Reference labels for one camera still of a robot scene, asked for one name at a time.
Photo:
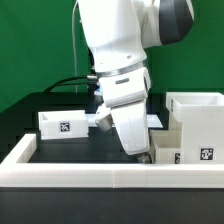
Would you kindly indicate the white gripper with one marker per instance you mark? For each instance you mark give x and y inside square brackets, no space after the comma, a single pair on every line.
[124,105]

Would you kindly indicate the white front drawer tray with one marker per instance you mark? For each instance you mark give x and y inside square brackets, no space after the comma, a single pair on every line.
[165,146]

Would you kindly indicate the white drawer tray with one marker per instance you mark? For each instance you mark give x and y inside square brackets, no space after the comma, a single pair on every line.
[165,146]
[63,124]

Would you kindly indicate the white drawer cabinet box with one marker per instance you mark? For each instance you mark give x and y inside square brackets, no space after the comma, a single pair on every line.
[199,116]

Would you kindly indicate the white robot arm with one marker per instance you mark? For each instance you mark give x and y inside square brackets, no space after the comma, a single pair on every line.
[117,33]

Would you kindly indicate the white marker sheet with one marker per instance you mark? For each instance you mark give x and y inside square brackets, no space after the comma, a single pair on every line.
[153,121]

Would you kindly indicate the white U-shaped fence frame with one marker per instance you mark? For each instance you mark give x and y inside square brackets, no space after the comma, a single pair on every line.
[16,170]

